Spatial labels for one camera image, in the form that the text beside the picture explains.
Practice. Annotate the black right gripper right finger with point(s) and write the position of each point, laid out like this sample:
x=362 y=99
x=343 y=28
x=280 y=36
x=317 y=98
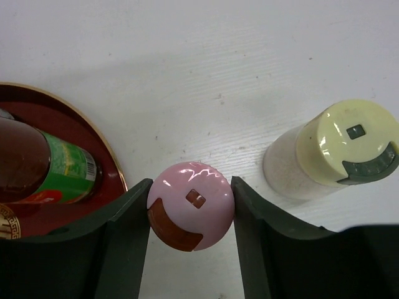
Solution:
x=282 y=256

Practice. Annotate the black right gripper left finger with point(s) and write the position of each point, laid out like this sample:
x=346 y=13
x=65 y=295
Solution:
x=99 y=256

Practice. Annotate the pink lid spice jar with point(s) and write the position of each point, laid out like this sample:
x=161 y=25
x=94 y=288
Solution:
x=190 y=206

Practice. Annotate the yellow cap red sauce bottle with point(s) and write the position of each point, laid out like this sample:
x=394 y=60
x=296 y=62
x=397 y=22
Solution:
x=40 y=168

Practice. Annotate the pale squeeze bottle yellow cap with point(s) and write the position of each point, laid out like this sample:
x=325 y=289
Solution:
x=352 y=142

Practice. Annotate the red round lacquer tray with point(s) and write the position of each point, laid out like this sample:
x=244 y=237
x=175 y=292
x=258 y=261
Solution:
x=53 y=115

